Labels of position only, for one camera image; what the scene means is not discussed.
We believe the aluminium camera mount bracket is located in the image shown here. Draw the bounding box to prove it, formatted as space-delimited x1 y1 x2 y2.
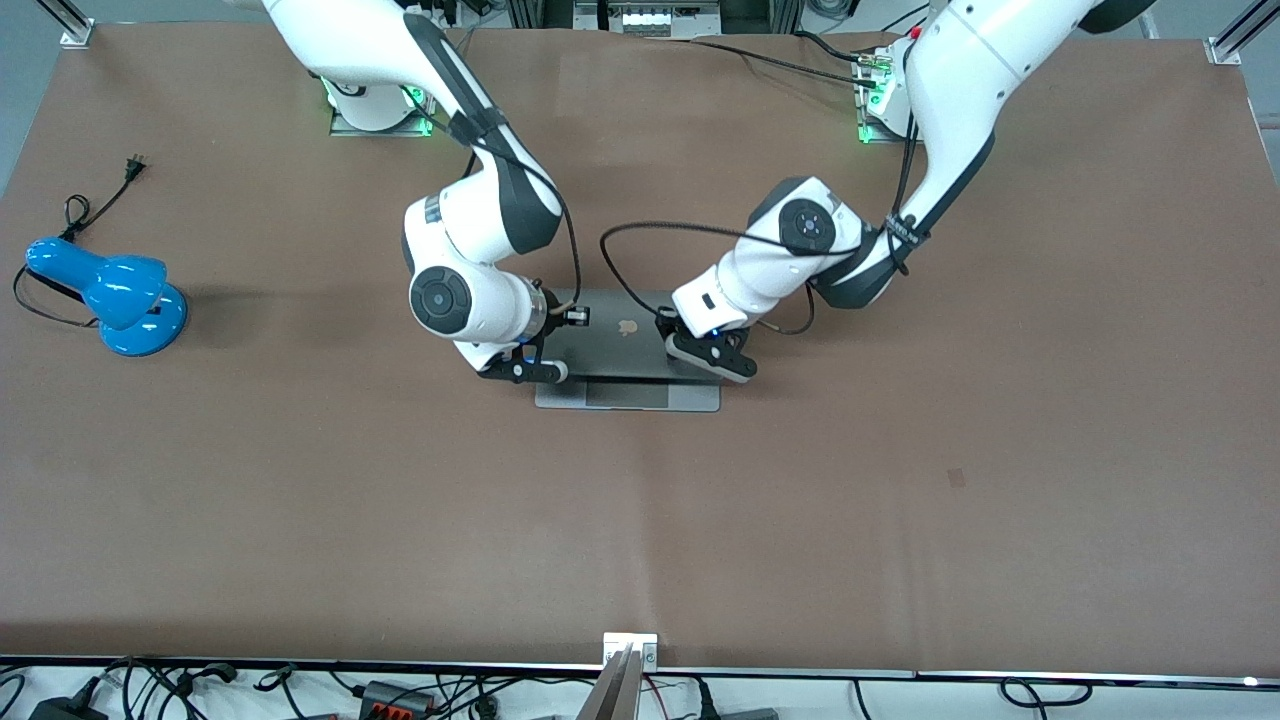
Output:
575 632 659 720

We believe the brown table cover mat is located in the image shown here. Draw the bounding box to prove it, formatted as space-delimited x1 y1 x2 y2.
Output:
0 22 1280 673

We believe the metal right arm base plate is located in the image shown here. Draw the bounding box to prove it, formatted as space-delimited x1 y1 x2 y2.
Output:
330 75 442 138

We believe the black looped floor cable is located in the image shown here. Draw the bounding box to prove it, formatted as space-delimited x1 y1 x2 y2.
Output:
1000 678 1093 707

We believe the grey laptop computer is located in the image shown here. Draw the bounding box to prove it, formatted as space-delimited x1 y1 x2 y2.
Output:
535 290 721 413

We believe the black power adapter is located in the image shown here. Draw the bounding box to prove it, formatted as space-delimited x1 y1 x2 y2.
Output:
28 682 106 720

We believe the thin black table cable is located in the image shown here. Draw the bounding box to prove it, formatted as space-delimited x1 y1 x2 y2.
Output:
640 36 881 89

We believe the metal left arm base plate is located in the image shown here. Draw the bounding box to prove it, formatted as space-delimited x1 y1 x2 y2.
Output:
857 50 926 146

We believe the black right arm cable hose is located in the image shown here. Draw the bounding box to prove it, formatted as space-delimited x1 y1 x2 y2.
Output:
415 95 583 303

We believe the aluminium corner post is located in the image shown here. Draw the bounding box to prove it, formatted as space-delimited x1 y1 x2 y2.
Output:
1205 0 1280 66
40 0 96 49

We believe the thick black table cable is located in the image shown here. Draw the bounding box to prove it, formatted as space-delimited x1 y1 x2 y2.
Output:
793 30 881 76

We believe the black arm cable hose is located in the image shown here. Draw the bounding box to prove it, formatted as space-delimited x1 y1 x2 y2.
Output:
600 130 926 336
415 95 583 303

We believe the black box with orange connectors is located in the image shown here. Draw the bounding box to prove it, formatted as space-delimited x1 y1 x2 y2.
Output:
358 680 437 720

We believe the black lamp power cord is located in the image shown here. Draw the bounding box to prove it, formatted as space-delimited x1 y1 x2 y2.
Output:
13 155 149 329

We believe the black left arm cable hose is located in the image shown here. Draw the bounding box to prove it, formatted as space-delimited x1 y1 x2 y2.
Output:
600 130 926 336

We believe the grey socket strip box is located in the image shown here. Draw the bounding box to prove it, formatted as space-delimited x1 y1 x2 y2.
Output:
575 0 723 39

